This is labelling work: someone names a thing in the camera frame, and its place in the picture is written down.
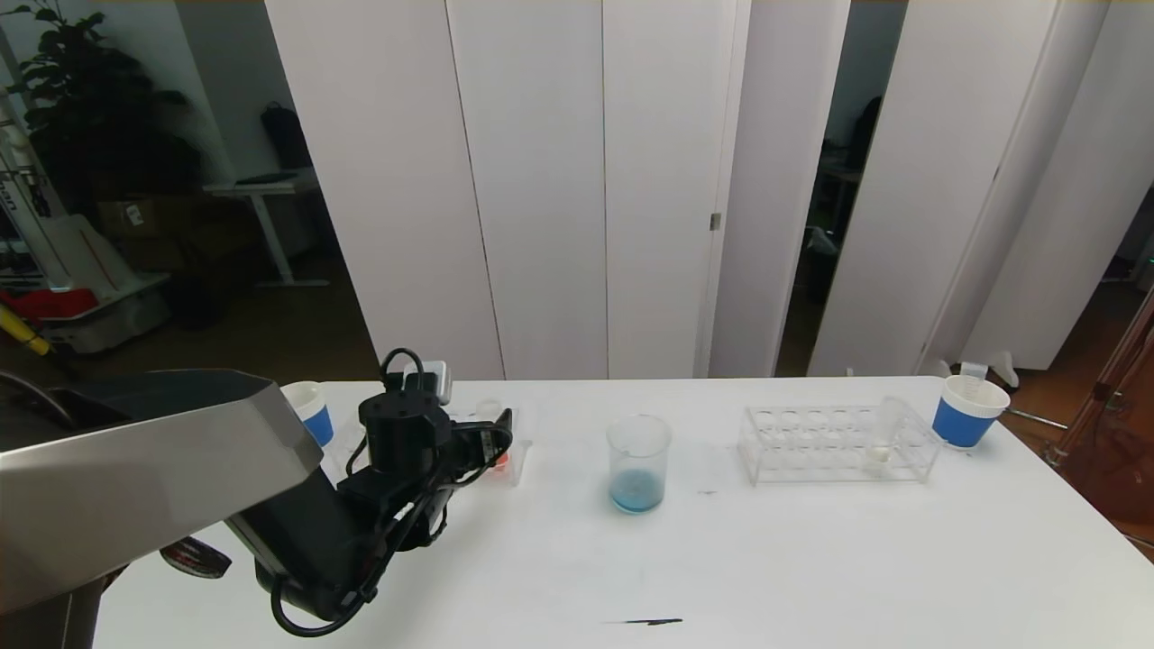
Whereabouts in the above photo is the clear acrylic test tube rack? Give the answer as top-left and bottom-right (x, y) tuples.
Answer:
(325, 404), (533, 489)
(737, 403), (943, 485)

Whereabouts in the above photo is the black backpack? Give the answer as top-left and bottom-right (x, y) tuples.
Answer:
(260, 102), (313, 170)

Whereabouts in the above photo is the white paper cup blue sleeve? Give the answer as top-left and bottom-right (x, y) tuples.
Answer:
(281, 381), (334, 448)
(931, 374), (1011, 450)

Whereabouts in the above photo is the brown cardboard box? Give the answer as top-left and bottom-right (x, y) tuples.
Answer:
(96, 197), (179, 238)

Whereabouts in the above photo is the clear glass beaker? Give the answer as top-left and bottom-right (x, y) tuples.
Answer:
(606, 414), (673, 516)

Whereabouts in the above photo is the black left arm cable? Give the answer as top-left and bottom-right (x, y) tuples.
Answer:
(379, 347), (425, 393)

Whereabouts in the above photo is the thin metal rod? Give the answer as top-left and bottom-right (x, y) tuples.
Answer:
(1005, 407), (1069, 432)

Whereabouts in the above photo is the white pole with lettering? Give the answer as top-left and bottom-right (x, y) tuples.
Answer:
(0, 86), (69, 289)

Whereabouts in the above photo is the test tube pale yellow pigment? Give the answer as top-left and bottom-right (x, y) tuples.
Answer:
(864, 397), (911, 476)

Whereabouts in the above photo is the white desk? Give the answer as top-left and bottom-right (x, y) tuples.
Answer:
(204, 169), (330, 288)

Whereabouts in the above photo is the yellow tool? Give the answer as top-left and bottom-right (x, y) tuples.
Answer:
(0, 300), (52, 355)

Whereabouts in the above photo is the white machine base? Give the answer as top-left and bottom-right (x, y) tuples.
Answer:
(36, 213), (172, 353)

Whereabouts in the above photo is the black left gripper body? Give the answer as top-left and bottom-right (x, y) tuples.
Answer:
(452, 422), (510, 480)

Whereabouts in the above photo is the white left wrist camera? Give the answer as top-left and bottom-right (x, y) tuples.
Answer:
(403, 361), (451, 406)

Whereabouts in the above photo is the dark green potted plant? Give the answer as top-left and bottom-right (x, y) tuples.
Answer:
(5, 0), (204, 217)

